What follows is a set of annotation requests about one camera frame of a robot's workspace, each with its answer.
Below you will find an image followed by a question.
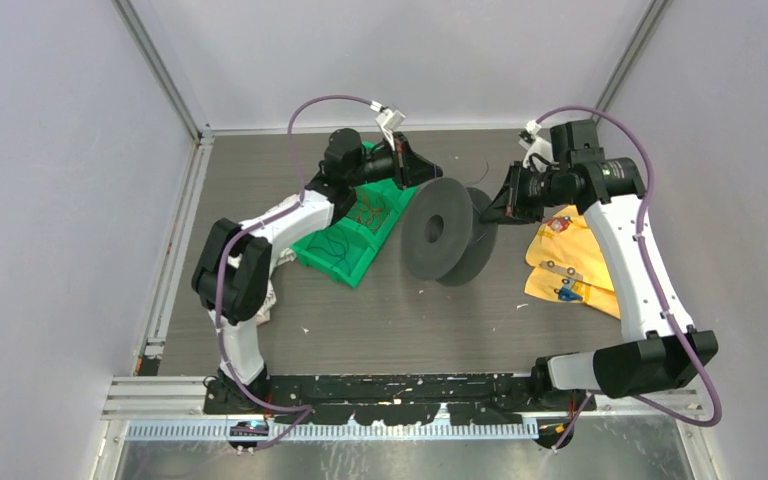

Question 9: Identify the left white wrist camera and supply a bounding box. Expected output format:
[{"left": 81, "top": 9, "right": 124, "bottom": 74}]
[{"left": 370, "top": 101, "right": 405, "bottom": 149}]

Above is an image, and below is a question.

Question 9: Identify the yellow printed cloth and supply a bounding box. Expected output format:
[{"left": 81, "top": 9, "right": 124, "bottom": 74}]
[{"left": 524, "top": 206, "right": 620, "bottom": 319}]

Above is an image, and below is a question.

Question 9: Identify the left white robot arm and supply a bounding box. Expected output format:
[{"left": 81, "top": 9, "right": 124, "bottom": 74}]
[{"left": 191, "top": 128, "right": 443, "bottom": 414}]

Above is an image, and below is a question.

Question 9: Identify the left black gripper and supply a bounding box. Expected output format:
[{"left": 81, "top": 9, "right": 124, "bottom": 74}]
[{"left": 349, "top": 133, "right": 444, "bottom": 193}]

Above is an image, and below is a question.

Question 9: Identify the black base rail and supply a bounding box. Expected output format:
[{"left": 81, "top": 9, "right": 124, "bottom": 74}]
[{"left": 202, "top": 372, "right": 586, "bottom": 426}]

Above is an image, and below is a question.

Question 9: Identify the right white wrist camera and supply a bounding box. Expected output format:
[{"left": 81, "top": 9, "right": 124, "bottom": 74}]
[{"left": 519, "top": 120, "right": 555, "bottom": 173}]

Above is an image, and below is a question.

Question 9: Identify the black cable spool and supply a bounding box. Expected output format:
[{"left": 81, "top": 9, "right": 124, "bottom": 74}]
[{"left": 401, "top": 178, "right": 498, "bottom": 287}]

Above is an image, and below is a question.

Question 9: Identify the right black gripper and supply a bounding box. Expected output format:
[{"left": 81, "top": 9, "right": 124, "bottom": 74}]
[{"left": 482, "top": 159, "right": 573, "bottom": 225}]

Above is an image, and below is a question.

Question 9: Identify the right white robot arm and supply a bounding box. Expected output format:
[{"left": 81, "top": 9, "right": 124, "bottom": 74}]
[{"left": 480, "top": 120, "right": 719, "bottom": 411}]

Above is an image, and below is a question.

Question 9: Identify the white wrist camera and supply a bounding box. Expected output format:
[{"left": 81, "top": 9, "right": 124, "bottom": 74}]
[
  {"left": 370, "top": 101, "right": 405, "bottom": 149},
  {"left": 519, "top": 120, "right": 555, "bottom": 173}
]

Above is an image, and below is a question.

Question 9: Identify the green three-compartment bin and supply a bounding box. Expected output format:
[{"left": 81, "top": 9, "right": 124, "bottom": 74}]
[{"left": 291, "top": 179, "right": 418, "bottom": 288}]

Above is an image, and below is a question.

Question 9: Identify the white patterned cloth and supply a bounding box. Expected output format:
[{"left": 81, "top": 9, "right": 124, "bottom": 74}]
[{"left": 254, "top": 192, "right": 306, "bottom": 327}]

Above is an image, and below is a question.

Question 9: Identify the orange wire bundle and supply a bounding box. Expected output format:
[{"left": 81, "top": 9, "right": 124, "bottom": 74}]
[{"left": 347, "top": 188, "right": 392, "bottom": 234}]

